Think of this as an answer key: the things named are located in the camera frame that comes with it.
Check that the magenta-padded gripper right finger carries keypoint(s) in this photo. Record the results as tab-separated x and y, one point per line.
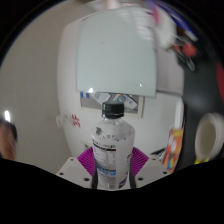
151	168

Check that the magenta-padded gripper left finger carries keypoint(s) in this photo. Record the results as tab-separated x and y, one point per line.
75	168

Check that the clear black-capped water bottle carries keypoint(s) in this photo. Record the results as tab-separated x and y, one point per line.
111	156

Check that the black and red tool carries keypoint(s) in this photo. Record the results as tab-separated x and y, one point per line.
186	51

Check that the large whiteboard on stand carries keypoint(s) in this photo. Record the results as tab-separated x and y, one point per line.
116	50

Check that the red wall sign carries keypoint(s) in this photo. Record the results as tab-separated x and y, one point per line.
75	120

